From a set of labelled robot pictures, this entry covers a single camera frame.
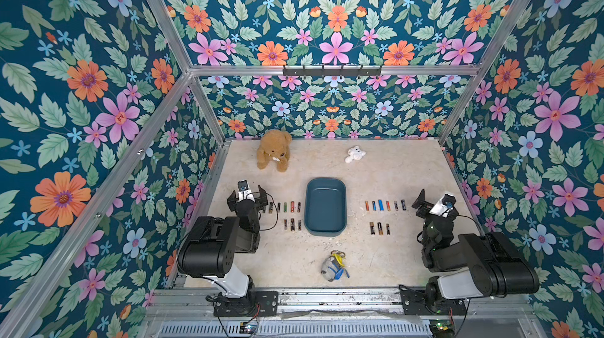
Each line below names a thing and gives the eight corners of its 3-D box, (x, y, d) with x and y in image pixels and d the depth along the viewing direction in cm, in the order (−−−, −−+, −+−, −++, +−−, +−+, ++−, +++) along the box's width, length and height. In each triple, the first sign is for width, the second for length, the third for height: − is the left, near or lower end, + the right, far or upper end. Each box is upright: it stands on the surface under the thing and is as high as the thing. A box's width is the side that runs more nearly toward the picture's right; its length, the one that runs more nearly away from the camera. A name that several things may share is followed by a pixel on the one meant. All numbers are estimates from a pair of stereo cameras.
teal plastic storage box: (304, 236, 90) (303, 230, 85) (306, 184, 105) (305, 177, 101) (348, 236, 90) (349, 230, 85) (344, 184, 105) (345, 177, 100)
